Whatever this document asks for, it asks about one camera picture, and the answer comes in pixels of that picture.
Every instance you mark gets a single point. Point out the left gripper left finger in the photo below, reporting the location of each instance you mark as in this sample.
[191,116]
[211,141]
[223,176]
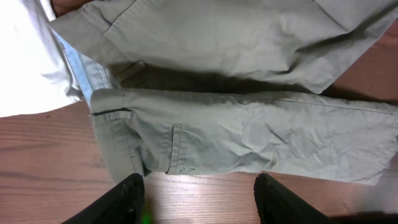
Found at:
[123,204]

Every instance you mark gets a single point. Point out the folded white t-shirt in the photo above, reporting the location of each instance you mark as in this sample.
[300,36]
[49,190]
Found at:
[35,74]

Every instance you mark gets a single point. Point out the grey-green shorts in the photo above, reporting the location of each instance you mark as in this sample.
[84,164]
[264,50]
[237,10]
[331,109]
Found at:
[208,87]

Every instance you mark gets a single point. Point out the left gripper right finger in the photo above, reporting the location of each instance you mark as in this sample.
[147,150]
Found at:
[276,204]

